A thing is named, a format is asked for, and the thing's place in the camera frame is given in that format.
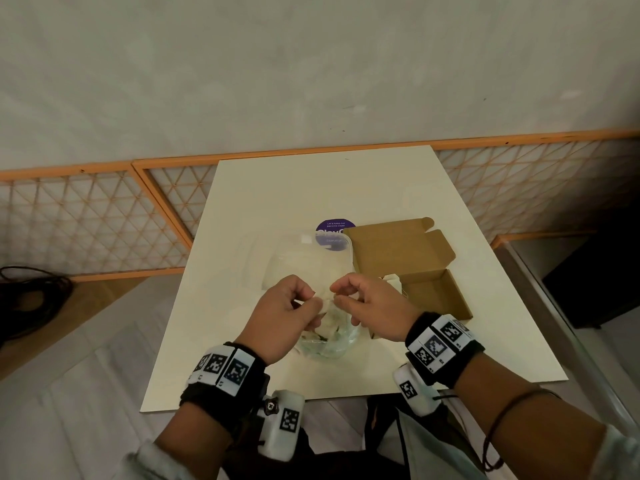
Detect person's left forearm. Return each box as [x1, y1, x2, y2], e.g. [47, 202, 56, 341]
[154, 390, 241, 480]

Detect open brown cardboard box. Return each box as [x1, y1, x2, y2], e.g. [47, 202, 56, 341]
[344, 217, 474, 340]

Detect person's left hand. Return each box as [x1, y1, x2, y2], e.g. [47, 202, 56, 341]
[234, 274, 325, 367]

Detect clear plastic container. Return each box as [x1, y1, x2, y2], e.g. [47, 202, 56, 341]
[239, 231, 357, 298]

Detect black marker wristband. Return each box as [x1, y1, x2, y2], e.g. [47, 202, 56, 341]
[179, 342, 269, 424]
[404, 312, 486, 389]

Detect white square table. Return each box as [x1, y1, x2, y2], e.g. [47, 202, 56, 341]
[139, 145, 570, 413]

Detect clear plastic bag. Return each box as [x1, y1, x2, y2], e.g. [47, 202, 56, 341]
[260, 234, 362, 360]

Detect person's right forearm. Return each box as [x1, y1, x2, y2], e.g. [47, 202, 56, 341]
[450, 351, 617, 480]

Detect orange wooden lattice panel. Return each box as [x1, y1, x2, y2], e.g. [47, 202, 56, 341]
[132, 155, 222, 245]
[431, 128, 640, 241]
[0, 162, 195, 284]

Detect person's right hand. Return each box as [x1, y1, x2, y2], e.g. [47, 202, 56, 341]
[329, 272, 424, 343]

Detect person's dark trousers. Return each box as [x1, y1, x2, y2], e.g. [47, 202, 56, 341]
[235, 394, 488, 480]

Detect black cabinet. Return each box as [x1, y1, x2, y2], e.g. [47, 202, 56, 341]
[542, 230, 640, 330]

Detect black cord bracelet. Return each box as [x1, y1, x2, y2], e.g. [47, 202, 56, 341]
[481, 388, 562, 472]

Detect black coiled cable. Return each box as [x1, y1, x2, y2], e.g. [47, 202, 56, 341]
[0, 266, 76, 346]

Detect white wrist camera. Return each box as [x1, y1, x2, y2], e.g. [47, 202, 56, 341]
[392, 363, 444, 418]
[256, 389, 306, 463]

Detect purple round label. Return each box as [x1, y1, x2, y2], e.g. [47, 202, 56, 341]
[316, 218, 357, 245]

